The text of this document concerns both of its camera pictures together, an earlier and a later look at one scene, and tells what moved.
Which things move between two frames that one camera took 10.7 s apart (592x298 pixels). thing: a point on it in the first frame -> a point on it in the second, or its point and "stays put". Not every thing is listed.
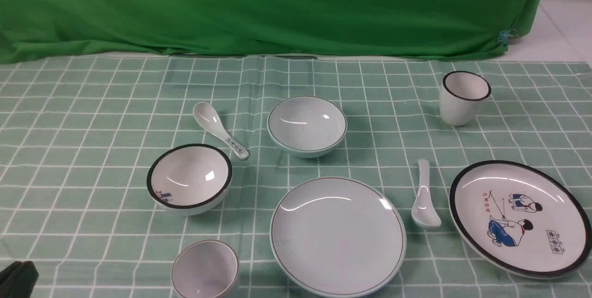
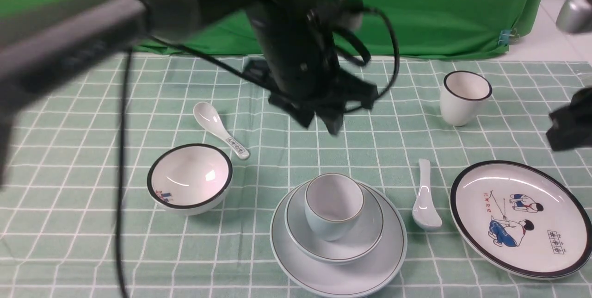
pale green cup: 204,269 -> 333,204
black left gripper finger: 18,280 -> 302,114
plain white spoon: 424,214 stays put
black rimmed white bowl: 189,179 stays put
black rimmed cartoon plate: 520,219 stays put
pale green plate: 338,237 stays put
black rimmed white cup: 459,92 stays put
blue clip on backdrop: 503,39 stays put
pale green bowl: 306,126 -> 356,245
